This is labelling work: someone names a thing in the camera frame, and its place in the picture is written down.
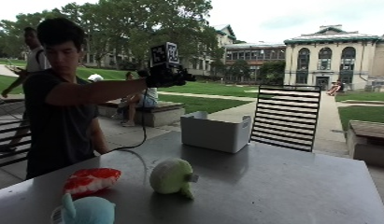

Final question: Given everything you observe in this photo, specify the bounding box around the white cube of black markers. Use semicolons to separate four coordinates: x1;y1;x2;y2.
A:
150;41;181;67

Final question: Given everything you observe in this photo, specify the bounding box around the stone bench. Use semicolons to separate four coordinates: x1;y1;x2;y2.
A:
96;99;187;128
346;119;384;170

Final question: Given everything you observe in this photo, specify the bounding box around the brick building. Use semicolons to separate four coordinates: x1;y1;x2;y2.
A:
223;41;287;85

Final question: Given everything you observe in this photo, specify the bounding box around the white plastic storage bin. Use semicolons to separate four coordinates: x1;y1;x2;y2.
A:
179;111;253;155

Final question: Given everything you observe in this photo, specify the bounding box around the large green tree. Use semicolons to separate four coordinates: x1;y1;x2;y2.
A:
0;0;222;71

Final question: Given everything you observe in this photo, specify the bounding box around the white cap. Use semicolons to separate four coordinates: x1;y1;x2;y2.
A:
87;73;104;83

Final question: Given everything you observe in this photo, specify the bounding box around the black slatted metal chair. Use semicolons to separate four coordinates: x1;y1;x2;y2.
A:
249;84;322;153
0;118;34;171

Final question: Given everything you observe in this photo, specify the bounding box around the green and white plush toy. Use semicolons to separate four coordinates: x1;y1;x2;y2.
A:
148;157;201;201

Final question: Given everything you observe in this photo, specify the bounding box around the the person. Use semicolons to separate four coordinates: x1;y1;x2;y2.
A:
23;17;115;181

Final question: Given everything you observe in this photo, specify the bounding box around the cream building with arched windows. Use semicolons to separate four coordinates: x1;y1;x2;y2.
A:
283;23;384;91

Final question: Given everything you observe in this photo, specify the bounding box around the red and white plush toy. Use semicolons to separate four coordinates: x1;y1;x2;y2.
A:
63;167;123;197

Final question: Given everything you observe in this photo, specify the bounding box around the light blue plush toy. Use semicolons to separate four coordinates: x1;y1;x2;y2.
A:
50;193;118;224

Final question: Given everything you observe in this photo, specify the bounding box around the black glove cable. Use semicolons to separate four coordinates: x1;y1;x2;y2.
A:
107;87;150;153

